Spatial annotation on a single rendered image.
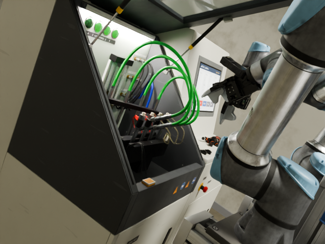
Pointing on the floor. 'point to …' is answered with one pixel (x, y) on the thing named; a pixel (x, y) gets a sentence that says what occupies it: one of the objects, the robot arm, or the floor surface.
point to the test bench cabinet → (43, 212)
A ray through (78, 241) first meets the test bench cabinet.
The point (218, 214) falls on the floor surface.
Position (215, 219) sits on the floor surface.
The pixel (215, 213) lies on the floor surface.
